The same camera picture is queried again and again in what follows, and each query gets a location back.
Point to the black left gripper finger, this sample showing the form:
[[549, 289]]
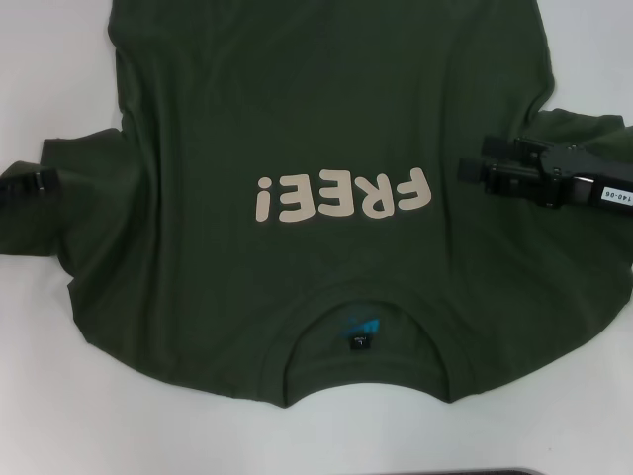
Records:
[[29, 188]]

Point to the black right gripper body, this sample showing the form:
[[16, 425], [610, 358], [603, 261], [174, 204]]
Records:
[[573, 170]]

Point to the dark green FREE! t-shirt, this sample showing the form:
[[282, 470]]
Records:
[[316, 89]]

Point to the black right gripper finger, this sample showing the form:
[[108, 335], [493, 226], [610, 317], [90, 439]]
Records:
[[494, 174], [509, 149]]

